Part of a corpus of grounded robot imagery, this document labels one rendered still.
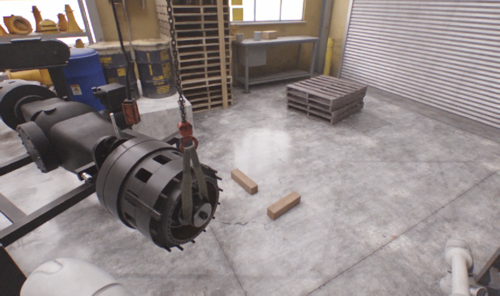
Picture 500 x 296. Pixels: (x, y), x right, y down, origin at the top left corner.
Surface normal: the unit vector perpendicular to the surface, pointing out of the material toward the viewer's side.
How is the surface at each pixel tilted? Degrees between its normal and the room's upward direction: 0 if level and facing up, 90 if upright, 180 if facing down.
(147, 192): 43
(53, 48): 90
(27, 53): 90
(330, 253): 0
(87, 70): 90
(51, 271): 14
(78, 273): 21
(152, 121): 90
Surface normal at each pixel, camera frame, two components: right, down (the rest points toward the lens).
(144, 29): 0.47, 0.44
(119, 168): -0.33, -0.47
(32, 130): 0.36, -0.65
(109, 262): 0.00, -0.87
